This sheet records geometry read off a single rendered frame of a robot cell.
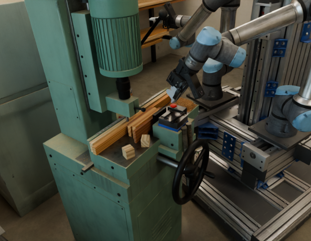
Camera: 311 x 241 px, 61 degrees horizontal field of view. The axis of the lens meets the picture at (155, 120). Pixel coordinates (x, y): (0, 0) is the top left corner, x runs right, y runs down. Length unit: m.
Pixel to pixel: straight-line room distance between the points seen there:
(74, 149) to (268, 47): 1.08
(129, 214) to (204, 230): 0.85
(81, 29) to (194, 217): 1.46
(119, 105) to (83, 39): 0.30
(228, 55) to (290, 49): 0.57
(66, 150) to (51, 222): 0.90
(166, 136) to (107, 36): 0.47
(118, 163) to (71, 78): 0.42
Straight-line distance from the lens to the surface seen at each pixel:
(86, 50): 1.11
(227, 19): 1.66
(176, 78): 1.06
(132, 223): 1.26
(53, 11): 1.14
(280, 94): 1.33
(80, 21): 1.09
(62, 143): 1.42
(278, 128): 1.39
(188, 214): 2.02
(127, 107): 1.12
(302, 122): 1.22
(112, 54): 1.00
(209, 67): 1.60
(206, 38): 0.95
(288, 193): 2.02
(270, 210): 1.88
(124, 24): 0.97
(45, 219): 2.19
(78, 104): 1.24
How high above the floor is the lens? 1.58
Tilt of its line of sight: 32 degrees down
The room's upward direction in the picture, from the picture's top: 3 degrees counter-clockwise
